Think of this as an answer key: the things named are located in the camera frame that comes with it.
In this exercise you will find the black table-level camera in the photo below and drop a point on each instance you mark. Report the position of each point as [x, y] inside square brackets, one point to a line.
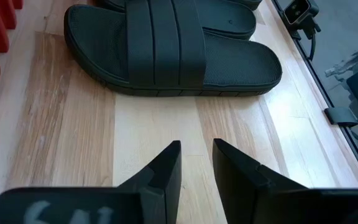
[295, 11]

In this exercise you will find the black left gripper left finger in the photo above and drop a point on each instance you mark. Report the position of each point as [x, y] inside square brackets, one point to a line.
[154, 199]

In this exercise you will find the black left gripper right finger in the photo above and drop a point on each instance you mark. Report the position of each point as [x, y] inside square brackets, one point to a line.
[244, 193]

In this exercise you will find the black table edge rail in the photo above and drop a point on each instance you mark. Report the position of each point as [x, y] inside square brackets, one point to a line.
[316, 77]

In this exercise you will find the black rubber slide sandal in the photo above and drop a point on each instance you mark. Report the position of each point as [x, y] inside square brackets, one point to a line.
[98, 46]
[228, 21]

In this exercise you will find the black table edge clamp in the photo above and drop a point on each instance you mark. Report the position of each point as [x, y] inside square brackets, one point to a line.
[340, 116]

